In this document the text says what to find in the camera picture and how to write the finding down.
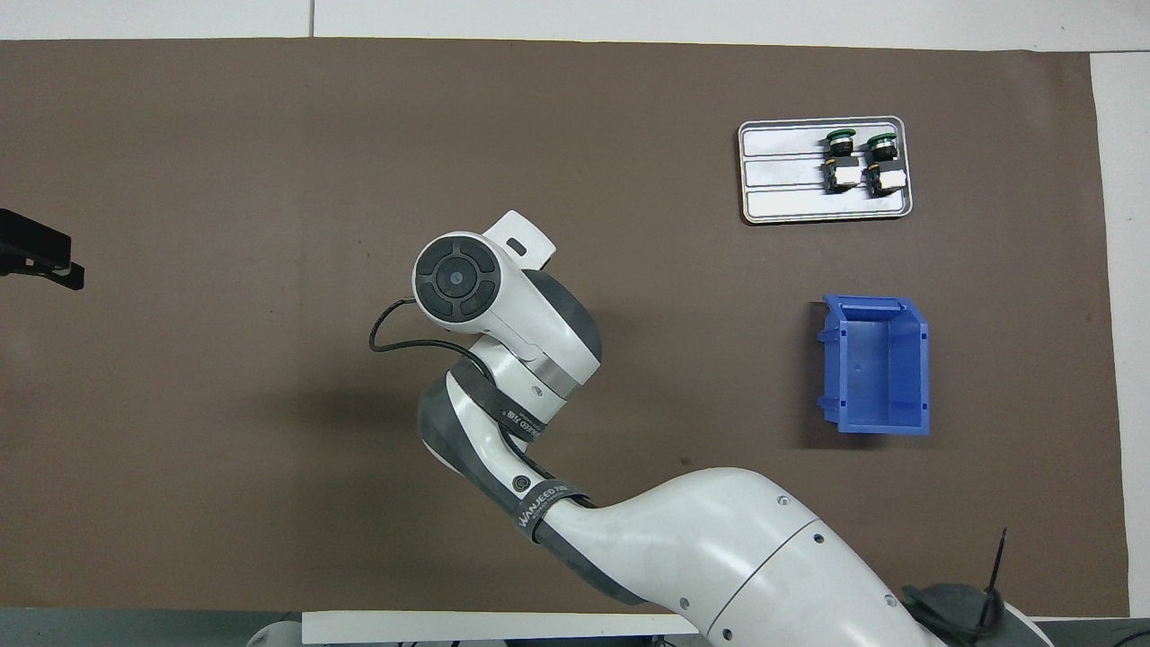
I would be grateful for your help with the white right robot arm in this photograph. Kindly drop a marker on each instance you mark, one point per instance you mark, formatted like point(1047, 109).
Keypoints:
point(701, 539)

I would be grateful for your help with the brown paper table mat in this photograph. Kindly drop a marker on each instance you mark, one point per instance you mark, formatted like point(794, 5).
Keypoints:
point(269, 135)

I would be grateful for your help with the grey metal tray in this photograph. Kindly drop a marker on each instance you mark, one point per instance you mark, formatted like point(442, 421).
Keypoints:
point(782, 171)

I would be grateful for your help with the blue plastic storage bin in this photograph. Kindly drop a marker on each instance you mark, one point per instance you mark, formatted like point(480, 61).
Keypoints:
point(876, 368)

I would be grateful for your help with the green push button switch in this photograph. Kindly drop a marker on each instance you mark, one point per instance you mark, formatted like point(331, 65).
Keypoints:
point(882, 166)
point(840, 162)

